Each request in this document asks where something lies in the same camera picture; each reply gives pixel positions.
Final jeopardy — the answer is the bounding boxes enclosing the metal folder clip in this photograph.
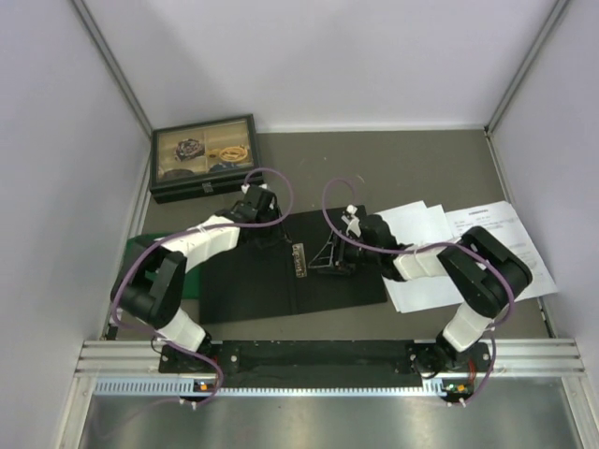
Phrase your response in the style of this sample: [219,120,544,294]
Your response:
[292,243,308,279]

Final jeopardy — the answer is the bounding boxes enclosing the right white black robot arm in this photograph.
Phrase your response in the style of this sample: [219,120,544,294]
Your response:
[308,206,533,373]

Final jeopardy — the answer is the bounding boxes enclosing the dark green glass-lid box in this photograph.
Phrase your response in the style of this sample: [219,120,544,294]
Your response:
[149,114,263,204]

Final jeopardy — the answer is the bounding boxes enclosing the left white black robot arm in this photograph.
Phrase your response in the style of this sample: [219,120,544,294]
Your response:
[110,184,283,371]

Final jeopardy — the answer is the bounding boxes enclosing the white folder black inside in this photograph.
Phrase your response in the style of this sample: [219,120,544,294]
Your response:
[198,210,387,325]

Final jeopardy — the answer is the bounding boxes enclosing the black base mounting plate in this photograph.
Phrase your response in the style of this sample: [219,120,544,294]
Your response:
[158,340,496,381]

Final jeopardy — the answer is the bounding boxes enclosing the aluminium rail frame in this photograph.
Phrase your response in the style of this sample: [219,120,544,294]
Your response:
[75,339,586,378]

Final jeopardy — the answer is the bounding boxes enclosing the green folded t-shirt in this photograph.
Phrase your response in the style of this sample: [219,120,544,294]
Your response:
[124,233,200,300]

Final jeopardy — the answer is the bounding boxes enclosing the blank white paper sheets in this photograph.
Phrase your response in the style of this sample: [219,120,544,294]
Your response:
[378,201,463,313]

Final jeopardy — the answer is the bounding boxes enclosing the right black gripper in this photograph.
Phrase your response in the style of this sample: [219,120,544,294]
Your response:
[310,228,380,275]

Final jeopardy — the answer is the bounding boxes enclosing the grey slotted cable duct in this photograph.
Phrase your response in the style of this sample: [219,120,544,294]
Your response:
[93,377,472,397]

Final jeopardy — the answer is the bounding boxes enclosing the printed white paper sheets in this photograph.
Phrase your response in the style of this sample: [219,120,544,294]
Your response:
[446,201,558,301]

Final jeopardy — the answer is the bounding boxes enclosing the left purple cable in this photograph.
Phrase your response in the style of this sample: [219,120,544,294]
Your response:
[111,167,295,408]

